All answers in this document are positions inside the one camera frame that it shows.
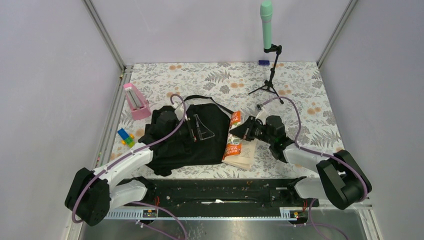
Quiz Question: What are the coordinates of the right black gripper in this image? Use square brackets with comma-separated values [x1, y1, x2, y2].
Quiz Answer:
[229, 116, 274, 145]

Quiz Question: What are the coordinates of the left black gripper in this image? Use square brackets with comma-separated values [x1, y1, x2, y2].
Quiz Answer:
[166, 114, 214, 144]

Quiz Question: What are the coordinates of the black fabric student bag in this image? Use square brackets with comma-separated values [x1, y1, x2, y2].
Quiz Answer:
[138, 100, 233, 177]

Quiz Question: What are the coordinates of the orange cover booklet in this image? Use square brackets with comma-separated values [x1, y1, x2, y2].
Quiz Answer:
[221, 110, 259, 170]

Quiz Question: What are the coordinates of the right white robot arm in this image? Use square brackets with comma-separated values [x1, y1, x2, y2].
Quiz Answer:
[229, 115, 372, 210]

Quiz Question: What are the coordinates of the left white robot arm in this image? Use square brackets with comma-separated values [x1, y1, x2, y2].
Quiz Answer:
[65, 103, 230, 226]

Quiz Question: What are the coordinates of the floral table mat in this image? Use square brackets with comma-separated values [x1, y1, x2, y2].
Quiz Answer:
[102, 61, 345, 179]

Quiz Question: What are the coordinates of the pink metronome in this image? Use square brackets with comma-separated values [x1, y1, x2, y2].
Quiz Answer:
[123, 83, 152, 121]

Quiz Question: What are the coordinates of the colourful toy block train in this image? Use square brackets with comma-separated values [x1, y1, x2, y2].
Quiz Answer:
[117, 128, 135, 148]

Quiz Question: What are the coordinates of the black microphone tripod stand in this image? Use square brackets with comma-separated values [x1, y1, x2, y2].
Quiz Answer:
[248, 44, 285, 105]

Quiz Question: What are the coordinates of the small blue box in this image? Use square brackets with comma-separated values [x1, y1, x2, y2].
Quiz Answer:
[258, 60, 270, 66]

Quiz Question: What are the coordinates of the green microphone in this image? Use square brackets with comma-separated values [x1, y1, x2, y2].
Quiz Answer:
[259, 0, 273, 50]

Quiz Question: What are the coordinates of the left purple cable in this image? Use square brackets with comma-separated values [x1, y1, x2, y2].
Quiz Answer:
[71, 93, 188, 224]

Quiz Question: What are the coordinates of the purple cable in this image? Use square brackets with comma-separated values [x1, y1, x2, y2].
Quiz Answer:
[71, 93, 188, 224]
[256, 96, 369, 200]

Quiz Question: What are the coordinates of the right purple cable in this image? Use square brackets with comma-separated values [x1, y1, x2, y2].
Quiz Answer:
[256, 96, 369, 200]

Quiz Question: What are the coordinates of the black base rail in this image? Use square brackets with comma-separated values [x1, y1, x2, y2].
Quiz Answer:
[139, 177, 312, 216]

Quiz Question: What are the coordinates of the white slotted cable duct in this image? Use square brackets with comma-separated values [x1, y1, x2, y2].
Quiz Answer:
[104, 207, 302, 221]

